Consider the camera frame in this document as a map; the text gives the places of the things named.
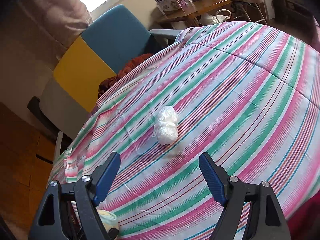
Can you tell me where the cream knitted sock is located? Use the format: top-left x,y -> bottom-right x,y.
97,210 -> 119,232

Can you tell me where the wooden wardrobe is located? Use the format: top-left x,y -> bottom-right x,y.
1,104 -> 54,231

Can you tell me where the striped pink green bedspread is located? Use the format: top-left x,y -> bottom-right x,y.
50,22 -> 319,239

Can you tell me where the dark red cloth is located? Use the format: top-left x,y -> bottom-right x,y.
98,53 -> 153,98

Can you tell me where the grey yellow blue headboard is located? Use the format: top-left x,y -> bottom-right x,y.
39,4 -> 153,140

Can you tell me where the pink striped curtain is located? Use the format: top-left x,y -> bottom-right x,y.
17,0 -> 94,48

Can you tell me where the wooden side table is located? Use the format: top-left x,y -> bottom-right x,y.
156,0 -> 232,27

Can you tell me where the white product box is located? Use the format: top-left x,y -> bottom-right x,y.
155,0 -> 181,15

